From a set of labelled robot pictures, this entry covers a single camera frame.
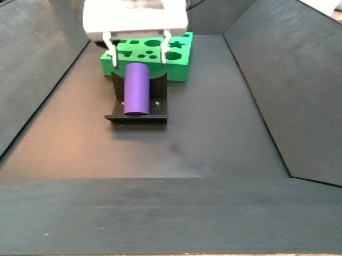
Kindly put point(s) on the black cradle stand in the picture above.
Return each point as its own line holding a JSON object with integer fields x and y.
{"x": 158, "y": 103}

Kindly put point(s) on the purple cylinder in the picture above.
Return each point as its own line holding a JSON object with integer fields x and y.
{"x": 137, "y": 89}

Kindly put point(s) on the green shape sorter block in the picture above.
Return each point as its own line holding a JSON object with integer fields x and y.
{"x": 143, "y": 50}

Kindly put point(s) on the metal gripper finger green tape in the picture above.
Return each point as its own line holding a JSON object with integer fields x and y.
{"x": 111, "y": 47}

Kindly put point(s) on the metal gripper finger with black pad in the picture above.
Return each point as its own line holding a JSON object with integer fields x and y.
{"x": 165, "y": 45}

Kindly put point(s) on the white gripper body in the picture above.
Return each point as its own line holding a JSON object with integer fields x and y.
{"x": 134, "y": 18}

